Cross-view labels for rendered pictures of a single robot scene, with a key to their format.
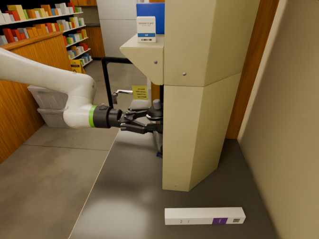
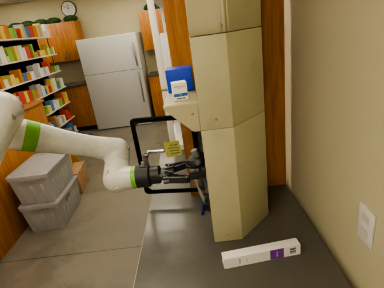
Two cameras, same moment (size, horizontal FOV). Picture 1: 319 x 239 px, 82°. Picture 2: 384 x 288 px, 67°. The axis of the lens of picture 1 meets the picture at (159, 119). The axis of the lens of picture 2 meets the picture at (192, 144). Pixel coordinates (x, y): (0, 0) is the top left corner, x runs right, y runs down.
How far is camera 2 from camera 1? 0.48 m
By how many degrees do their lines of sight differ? 13
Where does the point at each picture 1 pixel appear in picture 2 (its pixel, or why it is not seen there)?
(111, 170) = (155, 236)
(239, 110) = (278, 150)
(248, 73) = (276, 112)
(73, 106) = (114, 169)
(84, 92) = (122, 154)
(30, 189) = not seen: outside the picture
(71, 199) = not seen: outside the picture
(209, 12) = (225, 74)
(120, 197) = (173, 256)
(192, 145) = (235, 183)
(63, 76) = (100, 141)
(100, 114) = (142, 172)
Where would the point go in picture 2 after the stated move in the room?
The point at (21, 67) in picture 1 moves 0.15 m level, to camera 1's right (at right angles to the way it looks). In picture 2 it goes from (66, 138) to (106, 132)
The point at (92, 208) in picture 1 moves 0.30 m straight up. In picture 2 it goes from (146, 270) to (129, 200)
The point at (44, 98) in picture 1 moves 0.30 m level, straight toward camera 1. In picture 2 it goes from (28, 190) to (37, 200)
